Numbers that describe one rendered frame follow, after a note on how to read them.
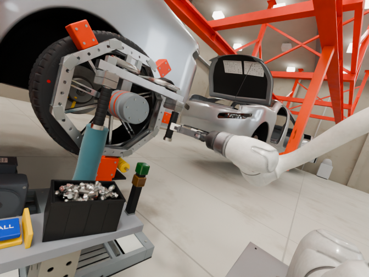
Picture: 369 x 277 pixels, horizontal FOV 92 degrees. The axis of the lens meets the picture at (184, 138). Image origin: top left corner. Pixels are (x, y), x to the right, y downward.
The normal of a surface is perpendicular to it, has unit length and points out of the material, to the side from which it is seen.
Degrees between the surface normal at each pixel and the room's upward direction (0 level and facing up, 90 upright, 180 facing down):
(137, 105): 90
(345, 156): 90
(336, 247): 41
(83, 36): 90
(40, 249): 0
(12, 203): 90
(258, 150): 66
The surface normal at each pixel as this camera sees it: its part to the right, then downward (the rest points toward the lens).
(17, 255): 0.29, -0.95
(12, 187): 0.75, -0.10
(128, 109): 0.69, 0.29
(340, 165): -0.57, -0.10
